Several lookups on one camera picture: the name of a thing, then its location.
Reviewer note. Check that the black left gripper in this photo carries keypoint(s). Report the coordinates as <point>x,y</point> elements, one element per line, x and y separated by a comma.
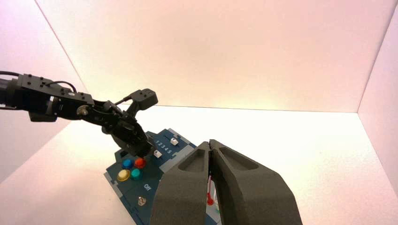
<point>116,121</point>

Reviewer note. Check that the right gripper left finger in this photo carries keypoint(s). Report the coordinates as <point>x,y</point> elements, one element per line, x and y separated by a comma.
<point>183,192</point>

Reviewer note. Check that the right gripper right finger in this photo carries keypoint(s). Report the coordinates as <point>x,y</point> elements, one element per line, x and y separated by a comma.
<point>248,195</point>

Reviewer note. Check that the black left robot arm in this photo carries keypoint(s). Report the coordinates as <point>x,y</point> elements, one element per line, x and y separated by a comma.
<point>37,94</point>

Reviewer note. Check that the white slider knob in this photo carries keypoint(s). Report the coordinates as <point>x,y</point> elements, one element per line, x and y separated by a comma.
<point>174,141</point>
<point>157,153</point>

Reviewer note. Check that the red push button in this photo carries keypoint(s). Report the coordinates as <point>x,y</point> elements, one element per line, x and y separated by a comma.
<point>140,162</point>

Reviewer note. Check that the blue push button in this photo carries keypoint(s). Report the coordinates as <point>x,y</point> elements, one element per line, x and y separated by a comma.
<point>127,163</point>

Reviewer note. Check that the green push button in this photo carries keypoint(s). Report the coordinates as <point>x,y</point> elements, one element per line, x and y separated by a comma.
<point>136,174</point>

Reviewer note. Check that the yellow push button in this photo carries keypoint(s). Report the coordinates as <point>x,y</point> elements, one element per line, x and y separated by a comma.
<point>123,175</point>

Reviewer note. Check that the grey blue modular control box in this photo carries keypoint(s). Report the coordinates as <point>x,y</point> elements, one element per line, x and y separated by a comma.
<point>149,181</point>

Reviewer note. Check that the metal toggle switch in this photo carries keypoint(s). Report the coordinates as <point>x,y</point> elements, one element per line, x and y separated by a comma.
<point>142,201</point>

